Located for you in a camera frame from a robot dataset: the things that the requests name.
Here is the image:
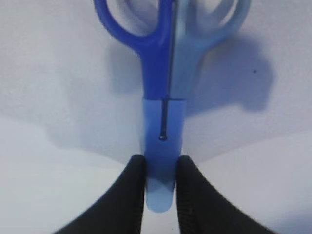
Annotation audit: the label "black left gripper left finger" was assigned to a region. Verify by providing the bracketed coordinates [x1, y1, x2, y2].
[56, 155, 146, 234]

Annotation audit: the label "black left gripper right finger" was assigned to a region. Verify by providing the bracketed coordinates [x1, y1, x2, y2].
[176, 156, 273, 234]

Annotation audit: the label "blue safety scissors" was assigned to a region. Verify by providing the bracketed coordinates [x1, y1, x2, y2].
[94, 0, 251, 213]

